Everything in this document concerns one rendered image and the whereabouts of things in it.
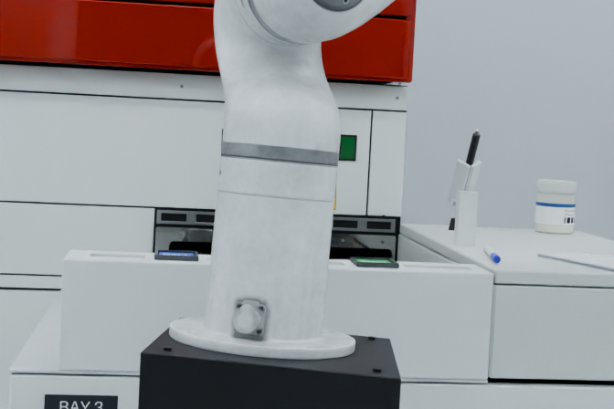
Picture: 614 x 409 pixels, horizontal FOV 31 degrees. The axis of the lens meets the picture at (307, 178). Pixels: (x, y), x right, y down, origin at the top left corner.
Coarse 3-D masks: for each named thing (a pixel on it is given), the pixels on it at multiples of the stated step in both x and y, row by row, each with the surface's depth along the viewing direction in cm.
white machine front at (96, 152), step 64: (0, 64) 195; (0, 128) 196; (64, 128) 197; (128, 128) 198; (192, 128) 200; (384, 128) 204; (0, 192) 196; (64, 192) 198; (128, 192) 199; (192, 192) 200; (384, 192) 205; (0, 256) 197; (64, 256) 198
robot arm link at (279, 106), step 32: (224, 0) 115; (224, 32) 116; (256, 32) 113; (224, 64) 114; (256, 64) 114; (288, 64) 115; (320, 64) 119; (224, 96) 113; (256, 96) 108; (288, 96) 108; (320, 96) 110; (224, 128) 111; (256, 128) 107; (288, 128) 107; (320, 128) 108; (288, 160) 107; (320, 160) 108
